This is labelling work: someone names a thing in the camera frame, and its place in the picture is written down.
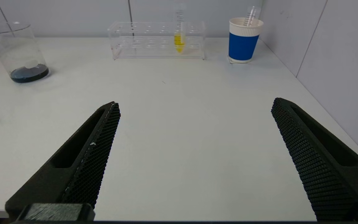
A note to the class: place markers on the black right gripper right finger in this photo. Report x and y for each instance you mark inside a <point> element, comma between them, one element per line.
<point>322,168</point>

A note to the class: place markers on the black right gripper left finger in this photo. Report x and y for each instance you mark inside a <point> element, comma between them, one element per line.
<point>82,168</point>

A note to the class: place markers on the test tube with red pigment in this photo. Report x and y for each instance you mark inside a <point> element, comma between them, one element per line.
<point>251,15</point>

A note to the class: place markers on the clear glass beaker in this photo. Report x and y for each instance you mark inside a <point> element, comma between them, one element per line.
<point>29,74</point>

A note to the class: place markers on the clear acrylic test tube rack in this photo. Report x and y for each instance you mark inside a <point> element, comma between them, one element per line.
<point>147,43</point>

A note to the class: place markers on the test tube with yellow pigment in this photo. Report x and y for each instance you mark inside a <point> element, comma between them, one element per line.
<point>179,42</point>

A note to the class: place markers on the blue white paper cup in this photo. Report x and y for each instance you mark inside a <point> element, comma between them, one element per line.
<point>242,46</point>

